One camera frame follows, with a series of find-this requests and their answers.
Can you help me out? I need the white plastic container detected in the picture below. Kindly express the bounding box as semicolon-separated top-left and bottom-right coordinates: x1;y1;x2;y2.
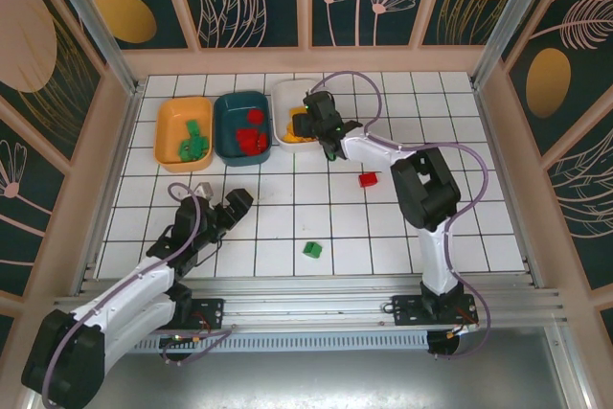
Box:
270;79;331;155

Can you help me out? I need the teal plastic container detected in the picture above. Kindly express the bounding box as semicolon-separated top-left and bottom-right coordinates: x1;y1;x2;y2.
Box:
212;89;272;168

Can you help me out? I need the yellow plastic container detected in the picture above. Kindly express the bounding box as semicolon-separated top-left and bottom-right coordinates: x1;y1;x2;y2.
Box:
153;96;215;173

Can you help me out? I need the grey metal base sheet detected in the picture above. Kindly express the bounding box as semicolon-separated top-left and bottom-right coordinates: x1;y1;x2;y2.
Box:
28;327;590;409

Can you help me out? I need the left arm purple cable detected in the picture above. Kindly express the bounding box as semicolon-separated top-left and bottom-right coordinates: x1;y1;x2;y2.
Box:
40;181;237;409

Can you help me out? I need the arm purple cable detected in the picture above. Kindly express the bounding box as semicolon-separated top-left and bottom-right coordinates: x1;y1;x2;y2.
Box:
40;181;237;409
306;71;492;362

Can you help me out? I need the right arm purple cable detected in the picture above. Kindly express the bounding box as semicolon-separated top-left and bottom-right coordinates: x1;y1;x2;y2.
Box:
306;71;492;362

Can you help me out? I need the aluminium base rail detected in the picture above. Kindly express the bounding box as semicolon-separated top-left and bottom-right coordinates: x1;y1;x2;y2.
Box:
47;274;569;333

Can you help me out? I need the perforated grey cable tray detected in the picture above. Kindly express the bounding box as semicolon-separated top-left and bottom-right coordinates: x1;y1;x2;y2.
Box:
133;330;432;353

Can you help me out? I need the aluminium frame post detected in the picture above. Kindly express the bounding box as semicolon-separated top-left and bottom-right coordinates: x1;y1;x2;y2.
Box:
40;0;145;99
468;0;556;89

